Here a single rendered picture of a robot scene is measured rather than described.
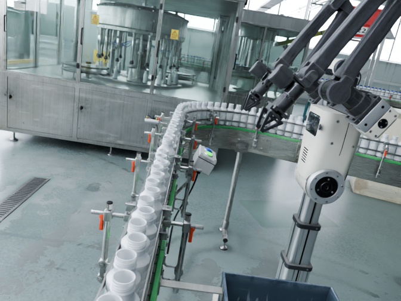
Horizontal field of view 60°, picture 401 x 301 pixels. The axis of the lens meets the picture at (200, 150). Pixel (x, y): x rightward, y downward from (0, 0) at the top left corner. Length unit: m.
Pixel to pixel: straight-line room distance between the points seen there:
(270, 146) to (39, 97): 3.09
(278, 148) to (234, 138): 0.34
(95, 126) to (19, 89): 1.01
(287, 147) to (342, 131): 1.27
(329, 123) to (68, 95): 3.69
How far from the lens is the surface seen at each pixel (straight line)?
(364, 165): 2.76
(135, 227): 0.72
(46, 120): 4.82
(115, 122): 4.54
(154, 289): 0.83
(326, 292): 1.10
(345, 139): 1.49
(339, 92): 1.27
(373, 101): 1.33
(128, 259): 0.66
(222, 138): 2.68
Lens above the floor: 1.52
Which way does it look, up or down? 16 degrees down
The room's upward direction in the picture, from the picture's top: 10 degrees clockwise
